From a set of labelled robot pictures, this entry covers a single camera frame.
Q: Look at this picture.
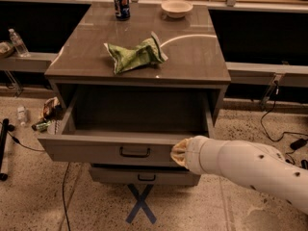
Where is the brown snack bag on floor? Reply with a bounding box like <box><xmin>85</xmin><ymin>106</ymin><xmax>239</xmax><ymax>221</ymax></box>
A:
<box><xmin>42</xmin><ymin>97</ymin><xmax>62</xmax><ymax>119</ymax></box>

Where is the bowl on left ledge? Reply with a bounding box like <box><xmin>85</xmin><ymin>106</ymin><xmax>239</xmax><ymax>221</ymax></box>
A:
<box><xmin>0</xmin><ymin>41</ymin><xmax>14</xmax><ymax>59</ymax></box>

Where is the blue tape cross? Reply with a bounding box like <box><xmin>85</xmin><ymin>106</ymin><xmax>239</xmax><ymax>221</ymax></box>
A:
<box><xmin>126</xmin><ymin>184</ymin><xmax>157</xmax><ymax>224</ymax></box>

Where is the black floor cable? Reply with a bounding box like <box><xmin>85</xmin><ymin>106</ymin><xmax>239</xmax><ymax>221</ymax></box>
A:
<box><xmin>61</xmin><ymin>162</ymin><xmax>72</xmax><ymax>231</ymax></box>

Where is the blue soda can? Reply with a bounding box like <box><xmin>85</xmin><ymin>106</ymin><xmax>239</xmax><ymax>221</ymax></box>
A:
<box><xmin>114</xmin><ymin>0</ymin><xmax>130</xmax><ymax>20</ymax></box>

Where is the clear bottle on floor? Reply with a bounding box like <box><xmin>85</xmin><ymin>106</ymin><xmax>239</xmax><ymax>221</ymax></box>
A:
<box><xmin>17</xmin><ymin>106</ymin><xmax>28</xmax><ymax>126</ymax></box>

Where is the clear bottle on ledge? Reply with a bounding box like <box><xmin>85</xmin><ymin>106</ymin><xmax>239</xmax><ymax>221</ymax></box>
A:
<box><xmin>9</xmin><ymin>29</ymin><xmax>30</xmax><ymax>57</ymax></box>

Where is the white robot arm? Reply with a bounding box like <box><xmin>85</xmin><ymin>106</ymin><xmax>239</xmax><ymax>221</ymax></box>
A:
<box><xmin>170</xmin><ymin>136</ymin><xmax>308</xmax><ymax>214</ymax></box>

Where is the grey top drawer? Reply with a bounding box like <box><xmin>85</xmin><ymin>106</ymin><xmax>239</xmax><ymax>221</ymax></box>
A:
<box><xmin>38</xmin><ymin>90</ymin><xmax>213</xmax><ymax>167</ymax></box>

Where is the black power adapter with cable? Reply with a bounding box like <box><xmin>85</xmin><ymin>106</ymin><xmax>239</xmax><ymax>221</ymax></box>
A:
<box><xmin>260</xmin><ymin>81</ymin><xmax>308</xmax><ymax>165</ymax></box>

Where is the black stand left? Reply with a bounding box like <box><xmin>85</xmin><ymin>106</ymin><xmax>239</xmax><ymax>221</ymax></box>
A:
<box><xmin>0</xmin><ymin>118</ymin><xmax>14</xmax><ymax>182</ymax></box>

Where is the grey lower drawer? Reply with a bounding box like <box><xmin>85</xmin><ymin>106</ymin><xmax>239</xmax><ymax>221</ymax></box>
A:
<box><xmin>90</xmin><ymin>165</ymin><xmax>200</xmax><ymax>186</ymax></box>

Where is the grey drawer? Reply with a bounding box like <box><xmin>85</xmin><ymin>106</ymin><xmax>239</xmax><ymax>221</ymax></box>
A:
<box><xmin>38</xmin><ymin>90</ymin><xmax>213</xmax><ymax>167</ymax></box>
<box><xmin>90</xmin><ymin>165</ymin><xmax>200</xmax><ymax>186</ymax></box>

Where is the grey drawer cabinet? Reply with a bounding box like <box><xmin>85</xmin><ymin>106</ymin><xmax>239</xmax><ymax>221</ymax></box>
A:
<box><xmin>38</xmin><ymin>3</ymin><xmax>230</xmax><ymax>186</ymax></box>

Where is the white bowl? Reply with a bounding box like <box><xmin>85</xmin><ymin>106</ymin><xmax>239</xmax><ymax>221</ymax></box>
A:
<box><xmin>161</xmin><ymin>0</ymin><xmax>193</xmax><ymax>18</ymax></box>

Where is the green chip bag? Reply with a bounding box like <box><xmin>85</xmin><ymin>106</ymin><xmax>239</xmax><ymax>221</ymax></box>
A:
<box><xmin>104</xmin><ymin>32</ymin><xmax>167</xmax><ymax>74</ymax></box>

